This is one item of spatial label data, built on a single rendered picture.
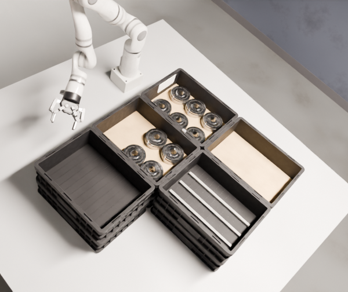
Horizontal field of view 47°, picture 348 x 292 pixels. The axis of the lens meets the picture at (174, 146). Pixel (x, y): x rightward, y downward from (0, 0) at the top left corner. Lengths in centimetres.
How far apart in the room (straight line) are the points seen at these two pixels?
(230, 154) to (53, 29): 213
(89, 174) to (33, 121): 46
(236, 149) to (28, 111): 104
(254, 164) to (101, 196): 75
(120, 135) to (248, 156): 63
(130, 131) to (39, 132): 45
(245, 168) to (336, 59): 197
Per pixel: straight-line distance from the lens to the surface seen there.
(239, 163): 195
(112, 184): 175
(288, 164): 199
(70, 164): 179
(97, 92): 221
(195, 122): 202
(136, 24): 200
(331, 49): 371
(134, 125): 193
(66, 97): 178
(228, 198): 184
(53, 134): 203
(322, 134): 354
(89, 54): 182
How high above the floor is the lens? 236
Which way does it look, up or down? 53 degrees down
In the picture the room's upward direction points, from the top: 21 degrees clockwise
